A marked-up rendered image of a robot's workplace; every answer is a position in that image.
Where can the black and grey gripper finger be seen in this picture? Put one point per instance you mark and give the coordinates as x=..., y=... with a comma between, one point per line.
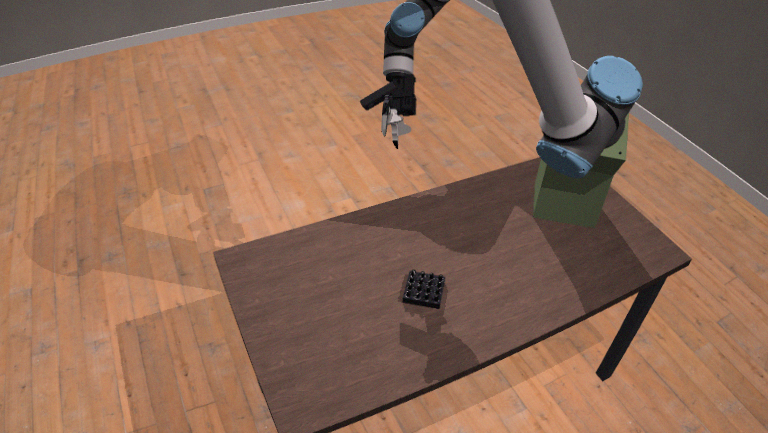
x=399, y=129
x=389, y=116

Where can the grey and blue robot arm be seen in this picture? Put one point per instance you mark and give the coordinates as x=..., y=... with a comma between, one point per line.
x=574, y=134

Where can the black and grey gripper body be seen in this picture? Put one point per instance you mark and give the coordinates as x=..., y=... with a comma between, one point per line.
x=402, y=101

